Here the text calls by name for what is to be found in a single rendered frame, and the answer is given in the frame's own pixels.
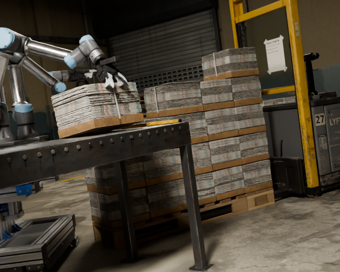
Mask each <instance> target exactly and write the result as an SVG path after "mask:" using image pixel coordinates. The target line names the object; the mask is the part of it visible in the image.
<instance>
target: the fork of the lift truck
mask: <svg viewBox="0 0 340 272"><path fill-rule="evenodd" d="M287 195H290V193H289V191H288V190H285V189H279V190H277V191H274V199H277V198H281V197H283V196H287ZM231 211H232V207H231V205H230V204H229V205H225V206H222V207H218V208H214V209H210V210H207V211H204V212H200V215H201V219H205V218H208V217H212V216H217V215H220V214H224V213H228V212H231Z"/></svg>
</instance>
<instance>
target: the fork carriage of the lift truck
mask: <svg viewBox="0 0 340 272"><path fill-rule="evenodd" d="M266 160H270V164H271V167H270V170H271V178H272V181H273V186H272V187H273V190H274V191H277V190H279V189H285V190H288V191H289V193H296V194H302V193H305V188H304V179H303V171H302V162H301V157H269V159H266Z"/></svg>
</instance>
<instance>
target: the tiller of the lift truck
mask: <svg viewBox="0 0 340 272"><path fill-rule="evenodd" d="M318 58H319V53H308V54H304V62H306V63H305V65H306V71H307V81H308V90H309V94H311V93H312V92H313V91H315V84H314V75H313V71H312V62H311V61H312V60H315V59H318Z"/></svg>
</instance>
